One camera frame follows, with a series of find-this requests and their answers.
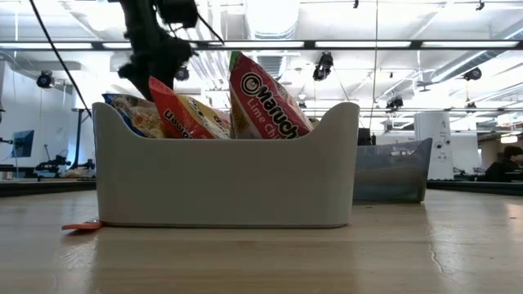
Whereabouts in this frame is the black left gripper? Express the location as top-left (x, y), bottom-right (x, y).
top-left (117, 30), bottom-right (196, 102)

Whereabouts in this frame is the blue yellow noodle packet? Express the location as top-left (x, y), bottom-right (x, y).
top-left (101, 92), bottom-right (167, 140)

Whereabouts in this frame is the red orange ramen packet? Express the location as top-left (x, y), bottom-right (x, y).
top-left (147, 75), bottom-right (233, 140)

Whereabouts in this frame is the pink Maruchan ramen packet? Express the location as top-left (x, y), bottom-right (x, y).
top-left (227, 50), bottom-right (316, 140)

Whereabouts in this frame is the blue monitor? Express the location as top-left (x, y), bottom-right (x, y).
top-left (11, 129), bottom-right (36, 159)

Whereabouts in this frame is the dark grey plastic bin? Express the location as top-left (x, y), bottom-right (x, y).
top-left (352, 137), bottom-right (434, 205)

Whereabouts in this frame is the white building column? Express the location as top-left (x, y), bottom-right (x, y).
top-left (413, 111), bottom-right (454, 180)

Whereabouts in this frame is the person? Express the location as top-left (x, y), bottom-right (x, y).
top-left (476, 145), bottom-right (523, 183)

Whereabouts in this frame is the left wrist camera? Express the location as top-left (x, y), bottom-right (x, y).
top-left (156, 0), bottom-right (200, 29)

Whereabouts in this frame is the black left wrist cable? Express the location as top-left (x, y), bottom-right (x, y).
top-left (197, 13), bottom-right (226, 45)

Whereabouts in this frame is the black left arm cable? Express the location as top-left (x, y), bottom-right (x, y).
top-left (28, 0), bottom-right (93, 118)

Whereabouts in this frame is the silver ceiling duct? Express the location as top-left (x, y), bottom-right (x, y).
top-left (244, 0), bottom-right (302, 78)

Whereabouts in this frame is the orange handled spoon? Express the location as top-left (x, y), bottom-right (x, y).
top-left (61, 220), bottom-right (104, 232)

